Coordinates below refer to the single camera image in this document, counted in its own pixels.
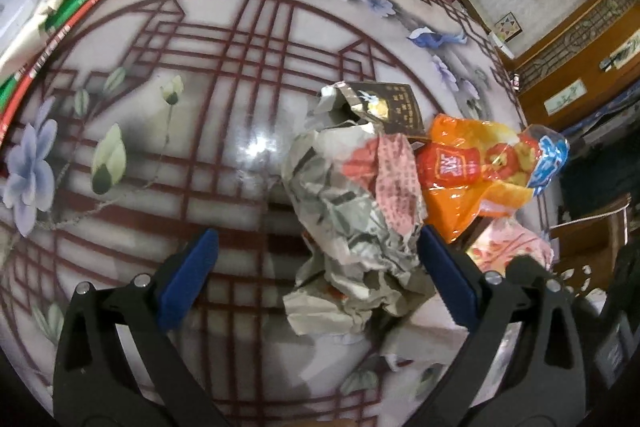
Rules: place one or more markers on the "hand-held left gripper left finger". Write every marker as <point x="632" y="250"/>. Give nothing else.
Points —
<point x="187" y="277"/>

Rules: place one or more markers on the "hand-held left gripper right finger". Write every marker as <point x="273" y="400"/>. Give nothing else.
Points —
<point x="447" y="277"/>

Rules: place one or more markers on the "grey printed paper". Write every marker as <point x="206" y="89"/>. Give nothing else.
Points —
<point x="345" y="217"/>

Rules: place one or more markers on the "white crumpled tissue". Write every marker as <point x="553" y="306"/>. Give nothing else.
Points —
<point x="425" y="332"/>

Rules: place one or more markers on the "orange snack bag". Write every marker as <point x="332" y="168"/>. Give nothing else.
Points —
<point x="465" y="207"/>

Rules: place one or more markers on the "pink floral packet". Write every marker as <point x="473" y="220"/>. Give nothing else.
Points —
<point x="515" y="247"/>

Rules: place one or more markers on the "dark foil packet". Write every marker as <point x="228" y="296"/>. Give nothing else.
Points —
<point x="395" y="112"/>

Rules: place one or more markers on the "small framed picture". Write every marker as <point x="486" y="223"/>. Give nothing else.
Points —
<point x="509" y="27"/>

